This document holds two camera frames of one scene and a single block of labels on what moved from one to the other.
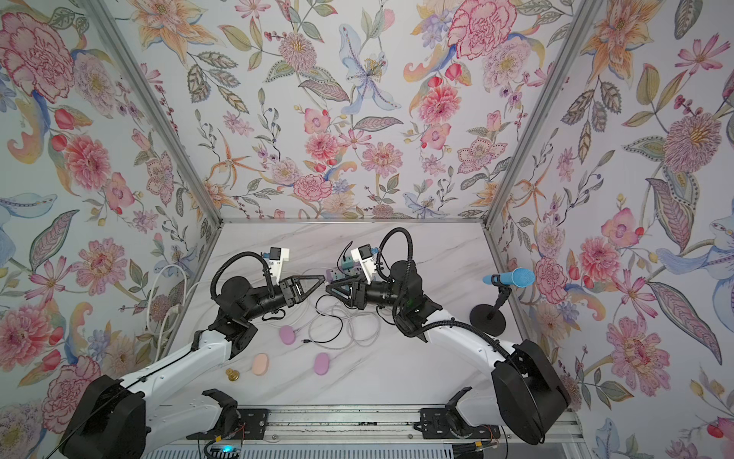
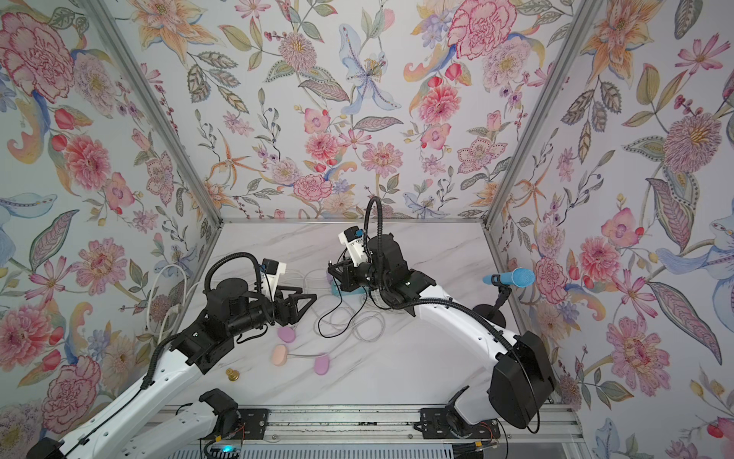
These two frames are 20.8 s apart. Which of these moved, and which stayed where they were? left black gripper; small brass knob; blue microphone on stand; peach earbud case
Moved: left black gripper; peach earbud case
Stayed: blue microphone on stand; small brass knob
